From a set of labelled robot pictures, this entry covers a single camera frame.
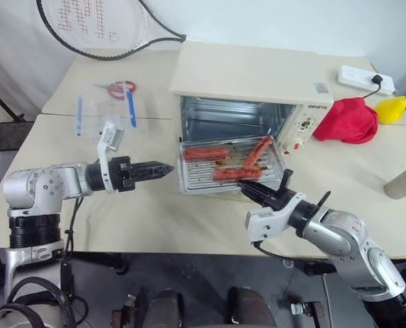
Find metal table bracket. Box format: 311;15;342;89
111;292;138;328
289;294;327;328

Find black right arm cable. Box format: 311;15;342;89
252;240;295;264

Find metal oven tray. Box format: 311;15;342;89
176;139;287;196

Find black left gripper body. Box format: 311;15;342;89
108;156;137;193

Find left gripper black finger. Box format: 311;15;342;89
131;160;175;173
131;168;175;182

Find black white tennis racket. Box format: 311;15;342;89
36;0;187;62

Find clear blue-zip plastic bag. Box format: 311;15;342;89
75;91;128;139
96;79;139;128

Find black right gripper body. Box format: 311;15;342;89
257;187;295;215

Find cream toaster oven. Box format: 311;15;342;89
170;41;335;196

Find black straps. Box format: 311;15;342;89
0;275;78;328

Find red handled scissors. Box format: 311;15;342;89
92;80;138;101

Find metal baking tray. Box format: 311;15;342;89
178;137;286;192

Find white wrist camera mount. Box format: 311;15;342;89
245;192;307;245
96;120;126;195

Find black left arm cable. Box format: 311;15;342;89
59;197;85;301

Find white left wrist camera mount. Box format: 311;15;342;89
96;120;126;195

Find dark rounded shape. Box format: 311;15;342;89
146;288;180;328
227;286;278;328

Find yellow plastic object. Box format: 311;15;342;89
375;96;406;124

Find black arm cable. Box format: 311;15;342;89
59;197;85;301
252;240;295;264

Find metal cylindrical bottle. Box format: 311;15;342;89
383;163;406;200

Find white power strip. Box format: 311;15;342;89
336;65;396;96

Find curved red sausage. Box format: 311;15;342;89
242;136;273;170

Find long red sausage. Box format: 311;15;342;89
212;167;263;182

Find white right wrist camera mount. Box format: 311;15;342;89
245;192;307;245

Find black plug with cable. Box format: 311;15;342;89
362;74;385;100

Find red cloth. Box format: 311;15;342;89
312;96;379;146

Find straight red sausage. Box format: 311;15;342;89
182;147;230;161

